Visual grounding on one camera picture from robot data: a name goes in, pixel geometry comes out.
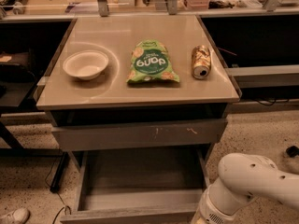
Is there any grey drawer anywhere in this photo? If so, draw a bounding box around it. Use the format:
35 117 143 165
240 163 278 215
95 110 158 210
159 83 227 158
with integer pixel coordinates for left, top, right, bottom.
61 147 209 224
51 119 227 151

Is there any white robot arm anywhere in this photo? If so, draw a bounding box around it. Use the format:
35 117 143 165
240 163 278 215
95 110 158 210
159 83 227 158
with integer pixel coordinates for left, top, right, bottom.
191 153 299 224

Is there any grey drawer cabinet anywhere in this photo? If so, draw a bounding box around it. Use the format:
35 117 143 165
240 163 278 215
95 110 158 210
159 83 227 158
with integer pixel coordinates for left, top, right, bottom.
37 15 239 152

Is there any grey top drawer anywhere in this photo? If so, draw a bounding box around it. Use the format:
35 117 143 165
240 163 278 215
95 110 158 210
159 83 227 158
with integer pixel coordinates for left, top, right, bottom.
51 119 227 151

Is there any green chip bag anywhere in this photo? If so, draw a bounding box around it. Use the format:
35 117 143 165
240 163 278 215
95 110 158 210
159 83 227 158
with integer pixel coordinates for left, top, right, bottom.
126 39 180 84

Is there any gold soda can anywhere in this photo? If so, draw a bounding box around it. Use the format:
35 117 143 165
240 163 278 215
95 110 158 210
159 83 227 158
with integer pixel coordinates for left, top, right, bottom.
192 45 211 78

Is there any white paper bowl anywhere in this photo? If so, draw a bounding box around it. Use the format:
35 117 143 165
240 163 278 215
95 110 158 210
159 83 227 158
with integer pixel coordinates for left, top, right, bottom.
63 50 109 80

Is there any black table leg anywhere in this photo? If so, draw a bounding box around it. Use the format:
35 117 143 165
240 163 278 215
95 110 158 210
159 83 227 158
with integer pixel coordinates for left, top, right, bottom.
50 152 69 193

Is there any black chair caster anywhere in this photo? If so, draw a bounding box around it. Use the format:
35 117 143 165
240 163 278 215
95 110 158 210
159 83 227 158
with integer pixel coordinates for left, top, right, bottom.
286 146 299 158

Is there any white sneaker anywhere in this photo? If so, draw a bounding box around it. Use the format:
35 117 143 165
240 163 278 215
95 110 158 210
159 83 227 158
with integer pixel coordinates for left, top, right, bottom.
0 208 30 224

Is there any black floor cable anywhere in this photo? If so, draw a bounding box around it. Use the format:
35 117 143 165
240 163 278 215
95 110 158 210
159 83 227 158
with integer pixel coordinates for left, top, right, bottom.
44 154 72 224

